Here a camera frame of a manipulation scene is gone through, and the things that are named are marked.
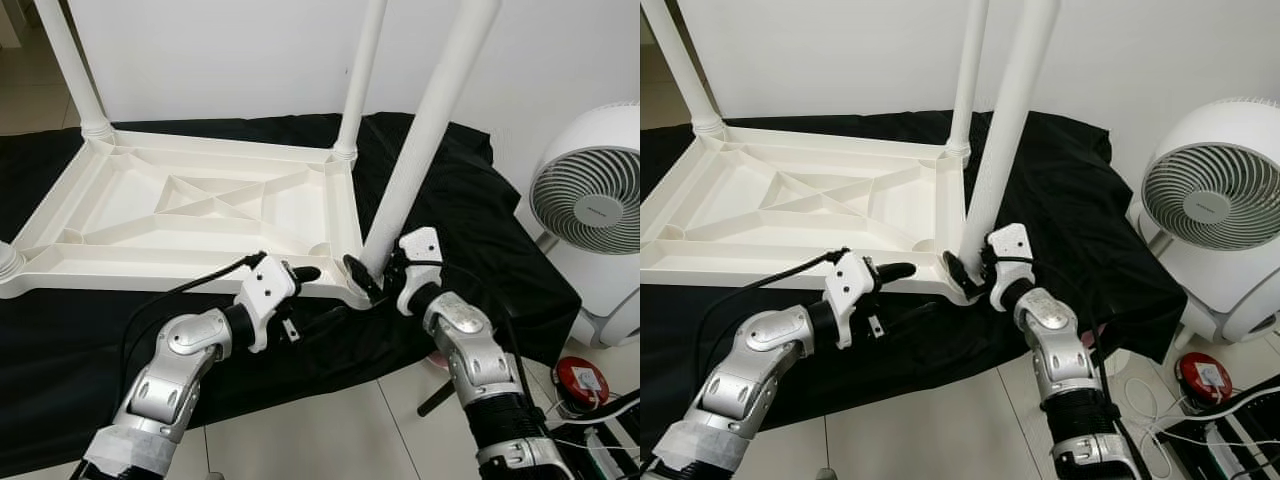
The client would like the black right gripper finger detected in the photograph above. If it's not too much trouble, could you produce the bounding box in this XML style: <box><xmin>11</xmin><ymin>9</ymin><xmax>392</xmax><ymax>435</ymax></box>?
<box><xmin>342</xmin><ymin>254</ymin><xmax>388</xmax><ymax>308</ymax></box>
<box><xmin>942</xmin><ymin>249</ymin><xmax>981</xmax><ymax>301</ymax></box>

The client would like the white plastic table top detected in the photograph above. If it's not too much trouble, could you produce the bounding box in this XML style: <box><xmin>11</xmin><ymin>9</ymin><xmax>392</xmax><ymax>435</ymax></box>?
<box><xmin>0</xmin><ymin>127</ymin><xmax>378</xmax><ymax>311</ymax></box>
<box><xmin>640</xmin><ymin>124</ymin><xmax>978</xmax><ymax>303</ymax></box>

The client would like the black table cloth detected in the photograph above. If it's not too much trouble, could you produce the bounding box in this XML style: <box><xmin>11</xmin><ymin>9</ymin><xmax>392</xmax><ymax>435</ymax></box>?
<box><xmin>640</xmin><ymin>108</ymin><xmax>1191</xmax><ymax>456</ymax></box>
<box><xmin>0</xmin><ymin>112</ymin><xmax>583</xmax><ymax>476</ymax></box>

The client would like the black table leg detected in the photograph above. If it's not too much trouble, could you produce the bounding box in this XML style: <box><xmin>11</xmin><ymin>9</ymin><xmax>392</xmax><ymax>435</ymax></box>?
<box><xmin>417</xmin><ymin>384</ymin><xmax>457</xmax><ymax>417</ymax></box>

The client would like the white round floor fan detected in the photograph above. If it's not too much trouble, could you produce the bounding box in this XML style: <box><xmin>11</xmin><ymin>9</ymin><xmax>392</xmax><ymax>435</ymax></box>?
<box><xmin>1127</xmin><ymin>97</ymin><xmax>1280</xmax><ymax>346</ymax></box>
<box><xmin>527</xmin><ymin>100</ymin><xmax>641</xmax><ymax>348</ymax></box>

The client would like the red round device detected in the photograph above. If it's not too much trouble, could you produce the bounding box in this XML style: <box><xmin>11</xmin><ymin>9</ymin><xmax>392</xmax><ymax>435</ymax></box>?
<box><xmin>1174</xmin><ymin>351</ymin><xmax>1236</xmax><ymax>405</ymax></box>
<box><xmin>552</xmin><ymin>356</ymin><xmax>613</xmax><ymax>408</ymax></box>

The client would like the black storage case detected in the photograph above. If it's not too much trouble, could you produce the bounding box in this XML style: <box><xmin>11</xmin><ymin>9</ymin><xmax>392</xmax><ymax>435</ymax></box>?
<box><xmin>1158</xmin><ymin>375</ymin><xmax>1280</xmax><ymax>480</ymax></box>
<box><xmin>558</xmin><ymin>395</ymin><xmax>641</xmax><ymax>480</ymax></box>

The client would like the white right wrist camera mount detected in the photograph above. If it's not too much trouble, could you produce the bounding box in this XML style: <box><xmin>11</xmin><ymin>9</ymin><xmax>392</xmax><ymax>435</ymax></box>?
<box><xmin>984</xmin><ymin>222</ymin><xmax>1035</xmax><ymax>313</ymax></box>
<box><xmin>396</xmin><ymin>226</ymin><xmax>446</xmax><ymax>318</ymax></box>

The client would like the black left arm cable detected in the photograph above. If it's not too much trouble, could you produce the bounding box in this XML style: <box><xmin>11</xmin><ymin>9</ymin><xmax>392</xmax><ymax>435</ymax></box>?
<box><xmin>694</xmin><ymin>246</ymin><xmax>852</xmax><ymax>346</ymax></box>
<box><xmin>118</xmin><ymin>249</ymin><xmax>270</xmax><ymax>356</ymax></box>

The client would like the white floor cable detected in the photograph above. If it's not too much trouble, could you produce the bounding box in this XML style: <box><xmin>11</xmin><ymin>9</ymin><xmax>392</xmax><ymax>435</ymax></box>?
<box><xmin>535</xmin><ymin>395</ymin><xmax>601</xmax><ymax>451</ymax></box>
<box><xmin>1120</xmin><ymin>375</ymin><xmax>1186</xmax><ymax>471</ymax></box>

